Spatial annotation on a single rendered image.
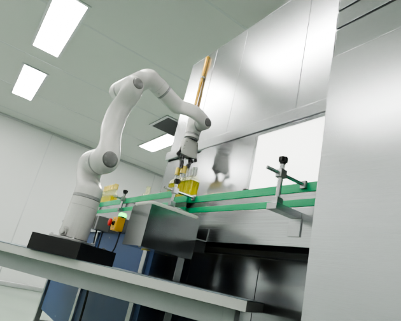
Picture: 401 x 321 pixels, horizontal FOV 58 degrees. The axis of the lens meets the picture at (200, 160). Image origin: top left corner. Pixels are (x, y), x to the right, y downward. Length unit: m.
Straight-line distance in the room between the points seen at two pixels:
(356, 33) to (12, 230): 6.89
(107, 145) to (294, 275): 0.92
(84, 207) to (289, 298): 0.88
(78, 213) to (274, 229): 0.81
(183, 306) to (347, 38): 0.96
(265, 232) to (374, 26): 0.67
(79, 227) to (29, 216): 5.88
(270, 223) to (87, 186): 0.80
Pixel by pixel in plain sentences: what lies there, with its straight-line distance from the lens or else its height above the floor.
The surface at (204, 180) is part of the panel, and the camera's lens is 1.96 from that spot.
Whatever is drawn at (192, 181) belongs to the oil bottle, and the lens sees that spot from 1.79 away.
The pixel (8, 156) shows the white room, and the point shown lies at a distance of 7.49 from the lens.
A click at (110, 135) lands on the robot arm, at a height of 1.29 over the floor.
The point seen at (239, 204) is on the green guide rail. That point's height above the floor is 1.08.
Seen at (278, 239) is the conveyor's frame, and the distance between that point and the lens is 1.18.
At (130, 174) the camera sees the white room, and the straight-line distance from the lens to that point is 8.07.
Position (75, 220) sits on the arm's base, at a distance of 1.58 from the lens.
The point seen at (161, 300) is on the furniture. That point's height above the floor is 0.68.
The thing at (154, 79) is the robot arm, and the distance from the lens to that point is 1.88.
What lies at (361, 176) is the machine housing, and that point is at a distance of 0.84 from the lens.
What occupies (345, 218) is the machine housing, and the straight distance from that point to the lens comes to 0.83.
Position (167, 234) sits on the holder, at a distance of 1.37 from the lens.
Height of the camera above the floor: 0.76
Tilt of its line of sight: 19 degrees up
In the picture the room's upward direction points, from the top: 13 degrees clockwise
